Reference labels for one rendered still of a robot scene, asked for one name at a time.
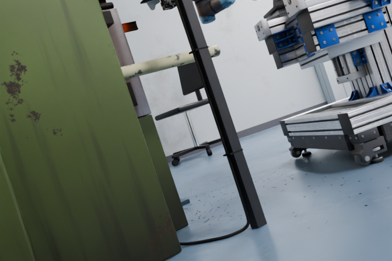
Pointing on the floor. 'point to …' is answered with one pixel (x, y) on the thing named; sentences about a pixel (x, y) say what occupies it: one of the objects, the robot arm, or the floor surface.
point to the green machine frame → (74, 126)
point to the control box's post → (218, 99)
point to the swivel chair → (191, 80)
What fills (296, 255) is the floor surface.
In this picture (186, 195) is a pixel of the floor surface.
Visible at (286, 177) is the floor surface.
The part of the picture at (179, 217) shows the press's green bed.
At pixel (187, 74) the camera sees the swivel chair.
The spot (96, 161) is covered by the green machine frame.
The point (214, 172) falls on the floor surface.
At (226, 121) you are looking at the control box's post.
